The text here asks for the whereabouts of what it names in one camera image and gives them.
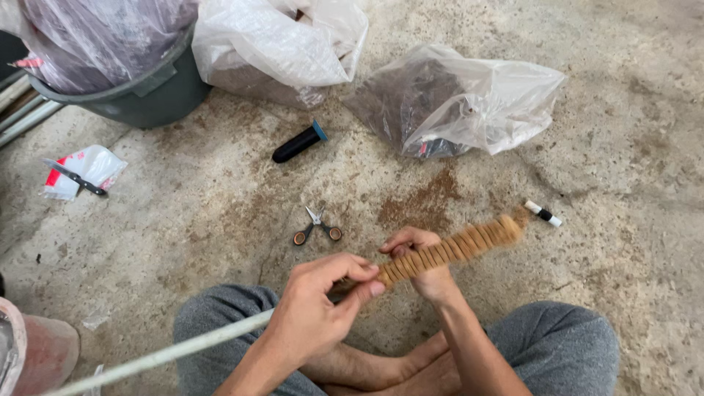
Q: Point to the white pole with coir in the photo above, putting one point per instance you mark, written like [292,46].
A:
[467,242]

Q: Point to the person's bare foot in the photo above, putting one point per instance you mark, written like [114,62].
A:
[423,382]
[374,363]

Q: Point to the person's left hand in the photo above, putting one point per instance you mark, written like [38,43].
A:
[308,313]

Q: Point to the clear plastic bag in bucket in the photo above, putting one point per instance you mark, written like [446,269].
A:
[93,38]

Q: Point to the small clear plastic scrap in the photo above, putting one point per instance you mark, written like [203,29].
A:
[96,319]

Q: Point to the person's grey trousers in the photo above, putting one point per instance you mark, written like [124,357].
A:
[550,352]

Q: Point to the white and black marker pen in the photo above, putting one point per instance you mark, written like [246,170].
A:
[543,214]

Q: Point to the grey metal pipe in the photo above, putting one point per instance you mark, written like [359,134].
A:
[27,124]
[12,92]
[19,113]

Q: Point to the brown coir dust patch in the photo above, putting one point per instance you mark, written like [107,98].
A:
[423,201]

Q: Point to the clear plastic bag of coir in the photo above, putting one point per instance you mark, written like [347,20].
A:
[440,104]

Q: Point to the person's right fingers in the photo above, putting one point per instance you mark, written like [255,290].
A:
[410,237]

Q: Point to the white red plastic packet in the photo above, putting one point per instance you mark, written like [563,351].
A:
[91,168]

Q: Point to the grey plastic bucket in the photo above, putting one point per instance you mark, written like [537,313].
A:
[148,96]

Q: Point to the pink plastic container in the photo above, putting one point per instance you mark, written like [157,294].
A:
[38,352]

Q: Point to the white woven sack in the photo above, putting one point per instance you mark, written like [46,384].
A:
[275,49]

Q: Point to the black cylinder with blue cap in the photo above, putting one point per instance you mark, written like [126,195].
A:
[297,144]

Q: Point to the person's right hand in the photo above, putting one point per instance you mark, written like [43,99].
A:
[432,283]

